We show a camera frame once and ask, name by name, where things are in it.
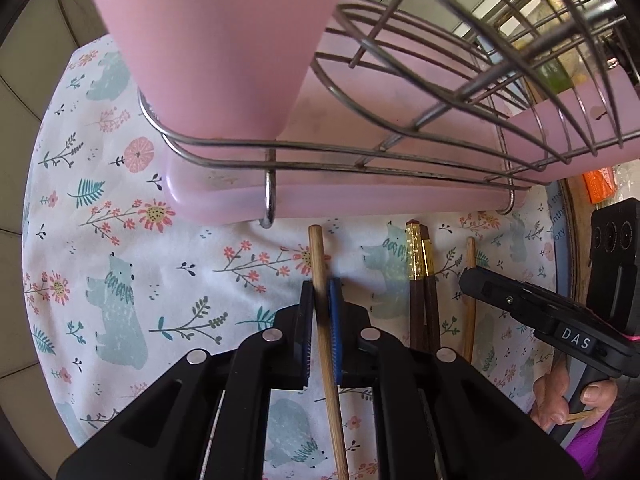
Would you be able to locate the floral printed tablecloth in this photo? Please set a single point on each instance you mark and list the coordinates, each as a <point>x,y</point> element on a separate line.
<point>150,260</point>

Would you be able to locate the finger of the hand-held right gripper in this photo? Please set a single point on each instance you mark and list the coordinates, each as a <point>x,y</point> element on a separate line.
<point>505,295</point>

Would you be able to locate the wide pink plastic cup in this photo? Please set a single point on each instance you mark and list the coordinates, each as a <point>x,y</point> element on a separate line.
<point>590,152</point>

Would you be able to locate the pink plastic drip tray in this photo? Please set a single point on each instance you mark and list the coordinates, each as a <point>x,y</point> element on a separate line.
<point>350,200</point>

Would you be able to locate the cardboard sheet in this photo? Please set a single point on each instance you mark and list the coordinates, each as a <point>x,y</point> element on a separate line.
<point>580,240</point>

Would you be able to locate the round pink plastic cup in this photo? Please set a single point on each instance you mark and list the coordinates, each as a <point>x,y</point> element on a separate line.
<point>200,50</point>

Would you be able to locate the bamboo chopstick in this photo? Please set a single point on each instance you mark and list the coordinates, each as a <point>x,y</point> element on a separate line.
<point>316,255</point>
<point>470,285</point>

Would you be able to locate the purple garment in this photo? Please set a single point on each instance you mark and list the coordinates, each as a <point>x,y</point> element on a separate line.
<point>600,450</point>

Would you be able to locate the orange packet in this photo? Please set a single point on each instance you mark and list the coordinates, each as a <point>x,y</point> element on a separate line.
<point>597,185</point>

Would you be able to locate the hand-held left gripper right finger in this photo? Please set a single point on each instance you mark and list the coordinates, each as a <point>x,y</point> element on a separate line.
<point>336,340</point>

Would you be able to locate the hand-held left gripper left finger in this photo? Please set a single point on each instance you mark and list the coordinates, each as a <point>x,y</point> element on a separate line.
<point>307,340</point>

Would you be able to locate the clear container of vegetables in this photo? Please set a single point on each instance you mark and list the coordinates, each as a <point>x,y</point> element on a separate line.
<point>555,70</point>

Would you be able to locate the person's right hand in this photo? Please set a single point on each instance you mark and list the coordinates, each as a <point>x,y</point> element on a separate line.
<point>550,400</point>

